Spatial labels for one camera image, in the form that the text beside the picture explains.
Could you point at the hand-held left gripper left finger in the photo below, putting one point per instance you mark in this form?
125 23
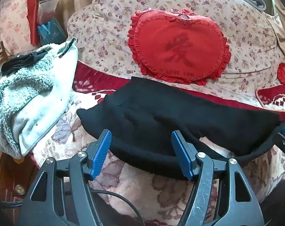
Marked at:
101 155

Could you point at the red cloth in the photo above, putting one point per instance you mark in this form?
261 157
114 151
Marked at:
33 9

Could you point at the black garment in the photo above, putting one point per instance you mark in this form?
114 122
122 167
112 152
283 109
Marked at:
17 63

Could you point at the brown wooden sofa frame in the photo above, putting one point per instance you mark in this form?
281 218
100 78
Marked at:
13 183

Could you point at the floral sofa cover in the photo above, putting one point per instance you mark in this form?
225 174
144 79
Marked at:
104 28

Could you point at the grey fleece-lined jacket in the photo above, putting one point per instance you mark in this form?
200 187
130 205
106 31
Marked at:
36 98

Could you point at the floral cushion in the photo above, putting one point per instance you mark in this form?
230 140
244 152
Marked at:
11 23

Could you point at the clear plastic bag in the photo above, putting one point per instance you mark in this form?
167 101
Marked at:
47 9

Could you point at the blue bag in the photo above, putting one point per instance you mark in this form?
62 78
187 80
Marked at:
50 34

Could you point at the black pants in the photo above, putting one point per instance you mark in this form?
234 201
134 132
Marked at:
156 113

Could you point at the beige cloth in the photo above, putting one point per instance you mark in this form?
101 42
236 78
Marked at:
280 28

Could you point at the red heart-shaped frilled pillow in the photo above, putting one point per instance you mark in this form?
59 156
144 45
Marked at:
180 44

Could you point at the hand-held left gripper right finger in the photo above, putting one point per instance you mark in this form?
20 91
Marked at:
182 155

